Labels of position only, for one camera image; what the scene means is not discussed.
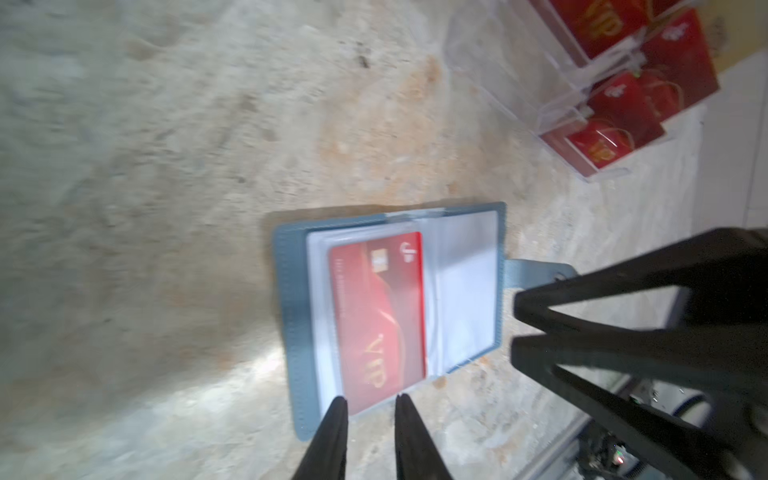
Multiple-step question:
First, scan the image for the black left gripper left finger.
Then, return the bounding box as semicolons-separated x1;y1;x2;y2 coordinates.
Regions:
292;396;349;480

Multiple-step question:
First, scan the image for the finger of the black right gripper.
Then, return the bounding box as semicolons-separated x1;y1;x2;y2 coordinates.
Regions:
513;228;767;333
510;329;767;479

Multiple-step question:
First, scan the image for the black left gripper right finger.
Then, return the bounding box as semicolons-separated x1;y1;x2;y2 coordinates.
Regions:
394;394;452;480

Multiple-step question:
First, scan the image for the red vip card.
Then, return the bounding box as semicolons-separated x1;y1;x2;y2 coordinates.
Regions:
532;1;719;179
329;232;427;416

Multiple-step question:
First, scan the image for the clear acrylic card tray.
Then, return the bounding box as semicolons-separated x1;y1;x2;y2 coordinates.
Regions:
445;1;719;181

